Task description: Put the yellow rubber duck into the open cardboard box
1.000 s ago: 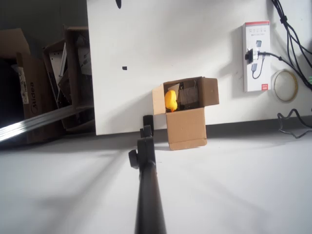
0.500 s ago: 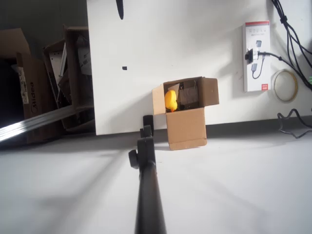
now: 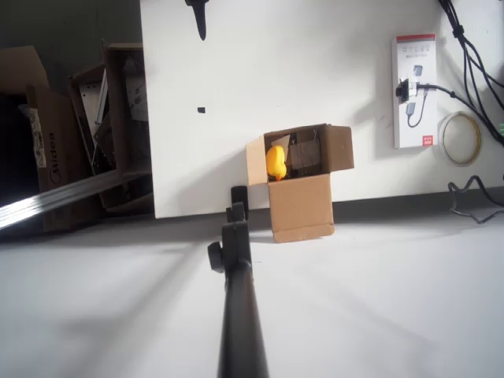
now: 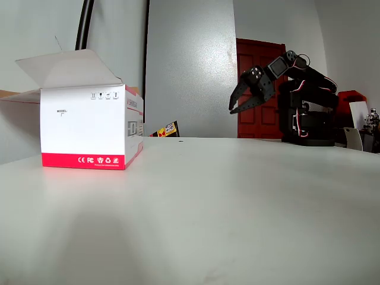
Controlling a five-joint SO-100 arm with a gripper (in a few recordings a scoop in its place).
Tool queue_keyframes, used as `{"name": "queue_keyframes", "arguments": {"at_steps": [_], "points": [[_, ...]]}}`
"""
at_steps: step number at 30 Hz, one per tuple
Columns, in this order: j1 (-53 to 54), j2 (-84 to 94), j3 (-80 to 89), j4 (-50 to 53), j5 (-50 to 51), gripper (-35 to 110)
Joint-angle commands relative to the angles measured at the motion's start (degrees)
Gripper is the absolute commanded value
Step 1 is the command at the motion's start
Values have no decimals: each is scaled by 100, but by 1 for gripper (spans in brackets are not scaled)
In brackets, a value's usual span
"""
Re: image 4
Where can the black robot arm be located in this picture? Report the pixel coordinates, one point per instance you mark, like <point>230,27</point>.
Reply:
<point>314,89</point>

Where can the open cardboard box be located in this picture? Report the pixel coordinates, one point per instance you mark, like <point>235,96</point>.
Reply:
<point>83,127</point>

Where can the red panelled door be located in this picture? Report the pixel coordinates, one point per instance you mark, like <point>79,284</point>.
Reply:
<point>258,50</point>

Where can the clear acrylic case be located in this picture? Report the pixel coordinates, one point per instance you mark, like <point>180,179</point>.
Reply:
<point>308,106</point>

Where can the red yellow printed carton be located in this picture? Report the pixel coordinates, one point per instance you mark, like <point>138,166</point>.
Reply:
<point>166,130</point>

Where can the red translucent printer hood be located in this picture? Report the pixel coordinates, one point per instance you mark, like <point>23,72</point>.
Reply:
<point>353,95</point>

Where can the white flat panel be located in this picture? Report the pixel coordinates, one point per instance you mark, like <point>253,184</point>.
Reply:
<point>357,114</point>

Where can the white chair back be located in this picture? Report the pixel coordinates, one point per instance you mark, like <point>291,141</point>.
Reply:
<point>353,139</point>

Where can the grey microscope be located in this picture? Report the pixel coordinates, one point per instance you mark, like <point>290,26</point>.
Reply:
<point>373,118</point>

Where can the black camera stand pole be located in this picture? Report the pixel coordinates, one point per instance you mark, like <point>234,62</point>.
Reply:
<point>84,23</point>

